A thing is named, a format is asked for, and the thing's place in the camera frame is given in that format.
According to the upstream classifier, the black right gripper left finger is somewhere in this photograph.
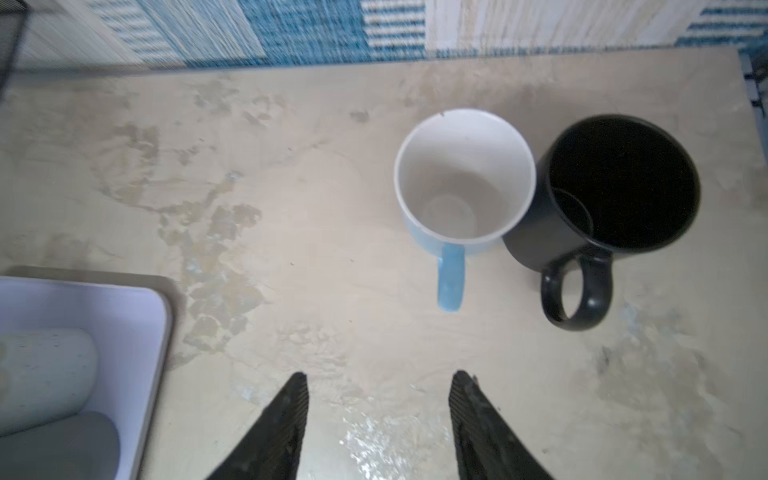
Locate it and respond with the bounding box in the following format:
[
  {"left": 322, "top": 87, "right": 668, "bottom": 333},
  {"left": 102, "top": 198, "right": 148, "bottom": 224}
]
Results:
[{"left": 209, "top": 372, "right": 309, "bottom": 480}]

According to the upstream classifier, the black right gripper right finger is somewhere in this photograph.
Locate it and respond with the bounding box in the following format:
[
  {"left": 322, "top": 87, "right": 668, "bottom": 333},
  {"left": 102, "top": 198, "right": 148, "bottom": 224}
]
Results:
[{"left": 448, "top": 370, "right": 552, "bottom": 480}]

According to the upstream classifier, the light blue mug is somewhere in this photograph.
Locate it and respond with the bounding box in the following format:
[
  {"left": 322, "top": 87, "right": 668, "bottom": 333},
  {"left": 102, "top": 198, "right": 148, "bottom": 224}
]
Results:
[{"left": 393, "top": 109, "right": 537, "bottom": 312}]

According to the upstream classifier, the black ceramic mug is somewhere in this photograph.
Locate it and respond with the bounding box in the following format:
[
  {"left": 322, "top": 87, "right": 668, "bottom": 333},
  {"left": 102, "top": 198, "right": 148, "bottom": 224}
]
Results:
[{"left": 503, "top": 114, "right": 701, "bottom": 331}]

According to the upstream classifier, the grey ceramic mug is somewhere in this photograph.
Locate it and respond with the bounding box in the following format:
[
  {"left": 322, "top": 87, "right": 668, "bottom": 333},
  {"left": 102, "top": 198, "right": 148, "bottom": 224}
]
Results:
[{"left": 1, "top": 412, "right": 120, "bottom": 479}]

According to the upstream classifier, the cream speckled mug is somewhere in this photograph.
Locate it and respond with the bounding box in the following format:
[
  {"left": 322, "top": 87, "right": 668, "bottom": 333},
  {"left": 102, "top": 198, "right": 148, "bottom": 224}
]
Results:
[{"left": 1, "top": 328, "right": 99, "bottom": 436}]

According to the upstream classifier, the lavender plastic tray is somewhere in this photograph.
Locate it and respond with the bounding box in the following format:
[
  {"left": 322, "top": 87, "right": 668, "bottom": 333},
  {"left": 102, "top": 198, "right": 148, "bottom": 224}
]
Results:
[{"left": 1, "top": 276, "right": 173, "bottom": 479}]

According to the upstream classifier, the black wire mesh shelf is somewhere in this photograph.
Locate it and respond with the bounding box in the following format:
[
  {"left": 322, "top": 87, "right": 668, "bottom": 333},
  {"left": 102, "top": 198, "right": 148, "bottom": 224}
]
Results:
[{"left": 0, "top": 0, "right": 30, "bottom": 91}]

